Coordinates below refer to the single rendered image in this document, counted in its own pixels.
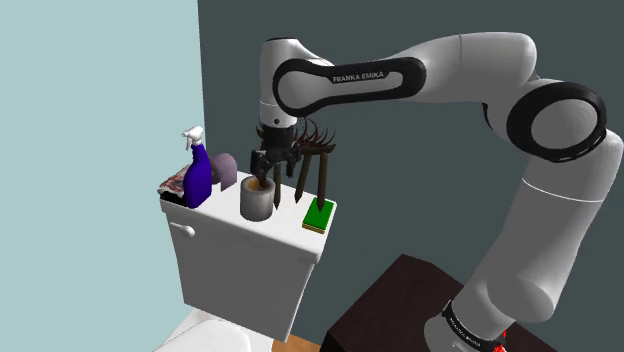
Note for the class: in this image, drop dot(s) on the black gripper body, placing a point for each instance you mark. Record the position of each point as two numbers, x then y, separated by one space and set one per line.
278 144

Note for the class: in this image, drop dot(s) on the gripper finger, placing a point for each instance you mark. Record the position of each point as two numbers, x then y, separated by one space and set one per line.
292 166
259 166

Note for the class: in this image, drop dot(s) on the blue spray bottle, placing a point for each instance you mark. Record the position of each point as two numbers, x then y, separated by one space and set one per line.
197 180

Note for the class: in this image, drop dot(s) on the red patterned cloth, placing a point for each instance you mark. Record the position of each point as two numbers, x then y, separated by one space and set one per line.
171 184

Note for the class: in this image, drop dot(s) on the grey stone cup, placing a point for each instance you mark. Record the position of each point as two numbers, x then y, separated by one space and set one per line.
256 204

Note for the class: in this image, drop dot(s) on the green yellow sponge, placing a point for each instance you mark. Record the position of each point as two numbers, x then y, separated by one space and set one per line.
318 213

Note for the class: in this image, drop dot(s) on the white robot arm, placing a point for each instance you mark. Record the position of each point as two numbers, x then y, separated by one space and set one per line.
546 209

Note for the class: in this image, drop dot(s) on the purple toilet paper roll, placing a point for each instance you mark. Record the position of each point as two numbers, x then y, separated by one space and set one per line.
225 168

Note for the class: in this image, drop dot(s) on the dark robot stand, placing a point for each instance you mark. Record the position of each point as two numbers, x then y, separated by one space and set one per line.
390 312

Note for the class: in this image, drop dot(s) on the white toilet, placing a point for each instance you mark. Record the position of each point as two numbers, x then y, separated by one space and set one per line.
244 263

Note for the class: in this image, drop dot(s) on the dark brown spiked stand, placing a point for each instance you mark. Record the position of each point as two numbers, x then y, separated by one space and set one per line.
322 170

